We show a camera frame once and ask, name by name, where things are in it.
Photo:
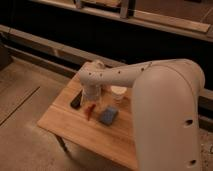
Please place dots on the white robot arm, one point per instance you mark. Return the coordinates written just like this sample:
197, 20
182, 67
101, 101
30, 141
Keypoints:
164, 106

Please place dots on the black remote control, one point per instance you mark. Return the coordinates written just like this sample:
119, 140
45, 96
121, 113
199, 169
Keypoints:
76, 102

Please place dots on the wooden table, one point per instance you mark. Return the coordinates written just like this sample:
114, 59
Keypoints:
113, 142

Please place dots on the blue sponge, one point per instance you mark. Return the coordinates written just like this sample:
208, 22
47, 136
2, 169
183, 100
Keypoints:
108, 115

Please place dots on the white cup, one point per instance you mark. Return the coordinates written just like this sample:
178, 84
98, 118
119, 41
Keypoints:
118, 92

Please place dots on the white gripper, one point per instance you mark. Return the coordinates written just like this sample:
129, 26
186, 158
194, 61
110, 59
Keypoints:
91, 93

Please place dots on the metal table leg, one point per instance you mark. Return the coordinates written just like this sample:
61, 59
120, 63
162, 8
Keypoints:
62, 143

